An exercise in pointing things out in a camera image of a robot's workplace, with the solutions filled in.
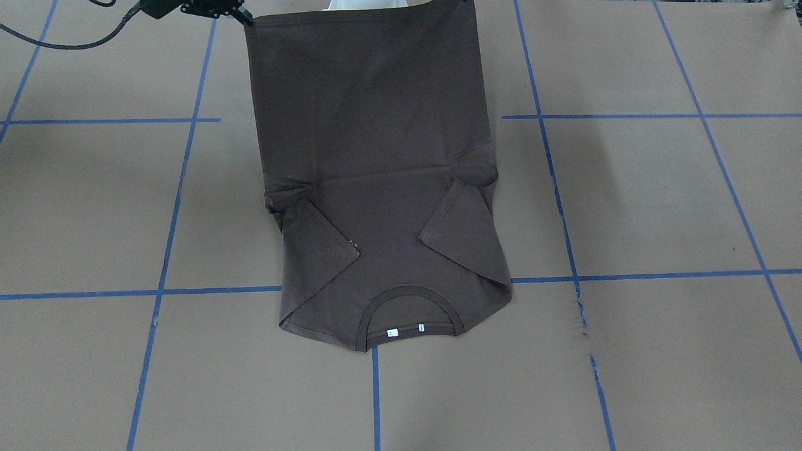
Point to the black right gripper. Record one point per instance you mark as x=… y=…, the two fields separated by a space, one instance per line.
x=212 y=7

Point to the dark brown t-shirt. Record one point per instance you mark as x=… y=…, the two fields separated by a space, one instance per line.
x=379 y=169

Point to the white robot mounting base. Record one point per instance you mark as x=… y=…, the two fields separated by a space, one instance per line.
x=345 y=5

